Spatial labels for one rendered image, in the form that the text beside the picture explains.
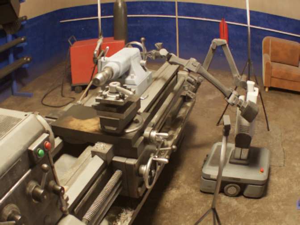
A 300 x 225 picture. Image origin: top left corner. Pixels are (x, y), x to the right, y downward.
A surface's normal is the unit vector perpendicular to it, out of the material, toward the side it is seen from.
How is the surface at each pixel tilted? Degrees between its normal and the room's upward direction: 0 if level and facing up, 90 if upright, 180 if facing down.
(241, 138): 90
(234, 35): 90
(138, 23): 90
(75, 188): 36
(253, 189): 90
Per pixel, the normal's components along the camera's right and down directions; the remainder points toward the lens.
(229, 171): -0.04, -0.90
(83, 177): 0.53, -0.66
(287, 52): -0.29, 0.50
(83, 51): 0.03, 0.44
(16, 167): 0.95, 0.11
